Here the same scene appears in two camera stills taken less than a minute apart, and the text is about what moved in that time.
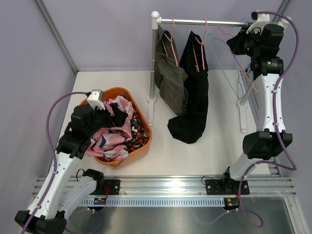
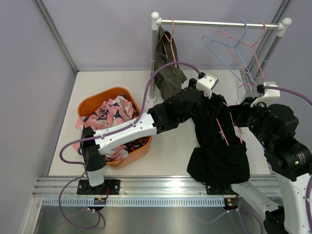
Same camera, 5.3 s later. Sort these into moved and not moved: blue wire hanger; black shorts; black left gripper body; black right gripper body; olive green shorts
Moved: black left gripper body; black shorts; black right gripper body; blue wire hanger
Not moved: olive green shorts
